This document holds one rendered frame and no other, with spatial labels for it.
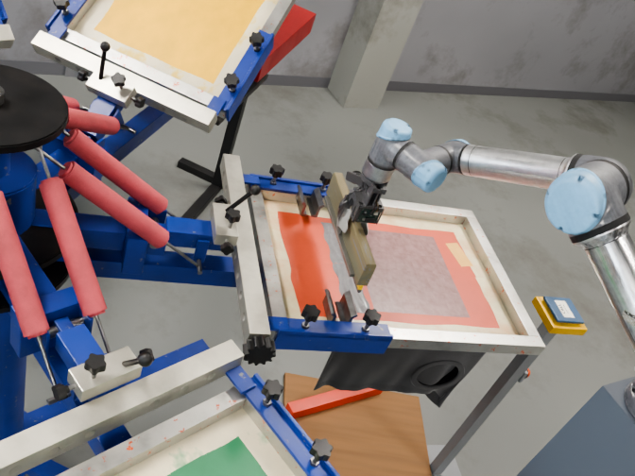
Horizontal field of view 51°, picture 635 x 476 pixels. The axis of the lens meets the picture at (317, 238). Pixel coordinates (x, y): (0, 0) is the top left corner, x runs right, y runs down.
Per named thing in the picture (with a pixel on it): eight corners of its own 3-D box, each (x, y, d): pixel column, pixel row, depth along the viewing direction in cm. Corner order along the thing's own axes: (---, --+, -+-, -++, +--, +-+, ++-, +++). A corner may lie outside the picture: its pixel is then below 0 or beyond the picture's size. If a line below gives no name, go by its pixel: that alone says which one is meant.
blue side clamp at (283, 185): (334, 202, 214) (342, 185, 210) (338, 212, 211) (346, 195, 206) (244, 191, 204) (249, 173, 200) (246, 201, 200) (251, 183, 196)
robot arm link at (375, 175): (364, 150, 165) (393, 155, 168) (357, 165, 168) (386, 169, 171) (371, 169, 160) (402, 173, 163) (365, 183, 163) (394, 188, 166)
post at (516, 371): (449, 445, 276) (574, 288, 217) (468, 496, 260) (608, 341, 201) (402, 446, 268) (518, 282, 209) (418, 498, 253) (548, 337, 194)
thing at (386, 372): (436, 385, 217) (486, 313, 195) (444, 408, 211) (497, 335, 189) (302, 382, 201) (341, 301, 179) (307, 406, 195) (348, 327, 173)
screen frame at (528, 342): (467, 218, 229) (471, 210, 227) (539, 355, 188) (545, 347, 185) (244, 190, 202) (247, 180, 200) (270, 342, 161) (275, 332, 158)
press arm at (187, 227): (229, 236, 178) (232, 223, 175) (231, 252, 174) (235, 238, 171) (163, 229, 173) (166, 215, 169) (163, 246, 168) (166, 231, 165)
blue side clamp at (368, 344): (379, 338, 175) (388, 321, 170) (384, 354, 171) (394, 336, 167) (268, 332, 164) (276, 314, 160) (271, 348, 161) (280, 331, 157)
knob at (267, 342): (267, 347, 156) (276, 326, 151) (271, 366, 152) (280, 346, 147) (237, 345, 153) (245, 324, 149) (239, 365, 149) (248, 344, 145)
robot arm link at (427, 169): (462, 161, 157) (427, 135, 161) (435, 172, 149) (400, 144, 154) (448, 187, 162) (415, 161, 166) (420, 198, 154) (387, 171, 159)
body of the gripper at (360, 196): (350, 223, 169) (366, 186, 162) (342, 201, 175) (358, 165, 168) (377, 226, 172) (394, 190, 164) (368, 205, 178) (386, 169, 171)
